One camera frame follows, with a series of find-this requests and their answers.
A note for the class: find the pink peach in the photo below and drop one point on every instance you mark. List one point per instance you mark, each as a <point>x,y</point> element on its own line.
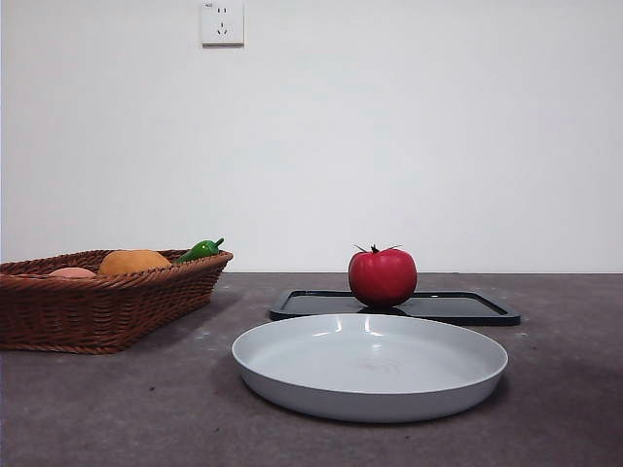
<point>73,272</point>

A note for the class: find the red tomato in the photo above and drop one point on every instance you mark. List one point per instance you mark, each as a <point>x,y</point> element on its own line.
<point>382,279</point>

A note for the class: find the pale grey round plate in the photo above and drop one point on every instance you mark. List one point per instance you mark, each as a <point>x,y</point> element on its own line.
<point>370,389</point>

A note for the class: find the green chili pepper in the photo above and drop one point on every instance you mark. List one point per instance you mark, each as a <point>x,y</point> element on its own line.
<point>197,250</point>

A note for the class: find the black rectangular tray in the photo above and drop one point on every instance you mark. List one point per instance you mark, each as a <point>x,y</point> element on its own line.
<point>487,311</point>

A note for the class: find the brown wicker basket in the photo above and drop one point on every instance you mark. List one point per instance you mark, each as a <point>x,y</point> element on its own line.
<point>97,311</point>

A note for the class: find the orange fruit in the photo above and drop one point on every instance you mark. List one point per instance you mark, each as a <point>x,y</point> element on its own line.
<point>131,262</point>

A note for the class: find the white wall socket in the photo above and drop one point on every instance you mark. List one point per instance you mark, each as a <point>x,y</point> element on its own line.
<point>223,24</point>

